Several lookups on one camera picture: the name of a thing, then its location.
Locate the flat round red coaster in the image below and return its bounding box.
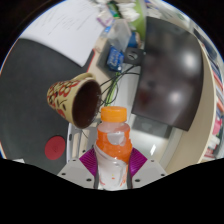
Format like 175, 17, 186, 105
44, 134, 67, 161

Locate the black computer monitor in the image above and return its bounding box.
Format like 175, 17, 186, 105
130, 16, 205, 132

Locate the orange-capped drink bottle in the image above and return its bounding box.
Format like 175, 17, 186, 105
93, 105, 133, 192

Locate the green cable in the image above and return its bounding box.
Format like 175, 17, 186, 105
99, 71, 141, 111

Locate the white paper sheet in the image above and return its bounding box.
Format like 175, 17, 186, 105
19, 0, 106, 68

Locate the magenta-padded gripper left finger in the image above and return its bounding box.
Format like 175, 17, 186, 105
57, 148, 99, 190

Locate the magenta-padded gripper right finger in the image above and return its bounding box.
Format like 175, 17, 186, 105
128, 147, 168, 190

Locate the small blue box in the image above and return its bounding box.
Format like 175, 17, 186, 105
105, 45, 125, 72

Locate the red-patterned beige mug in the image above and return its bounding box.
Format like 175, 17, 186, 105
46, 73, 103, 130

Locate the clear plastic box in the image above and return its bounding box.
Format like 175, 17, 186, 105
108, 19, 133, 51

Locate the black desk mat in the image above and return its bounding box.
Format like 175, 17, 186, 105
0, 38, 96, 174

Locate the small pink box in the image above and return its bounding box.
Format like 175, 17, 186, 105
96, 14, 114, 28

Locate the stack of white tissues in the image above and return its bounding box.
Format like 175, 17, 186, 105
114, 1, 141, 23

